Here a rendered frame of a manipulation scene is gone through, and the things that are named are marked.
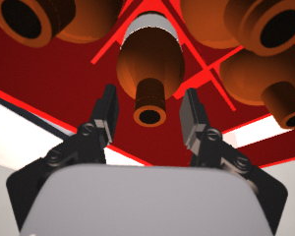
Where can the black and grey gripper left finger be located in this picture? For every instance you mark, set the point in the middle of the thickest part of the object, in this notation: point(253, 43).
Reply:
point(87, 146)

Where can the dark grey tray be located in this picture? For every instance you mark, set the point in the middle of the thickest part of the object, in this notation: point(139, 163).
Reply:
point(49, 127)

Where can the dark red box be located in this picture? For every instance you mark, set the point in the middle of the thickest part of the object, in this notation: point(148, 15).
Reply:
point(61, 82)

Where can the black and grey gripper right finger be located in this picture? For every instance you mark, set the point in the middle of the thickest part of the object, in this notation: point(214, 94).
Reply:
point(210, 151)

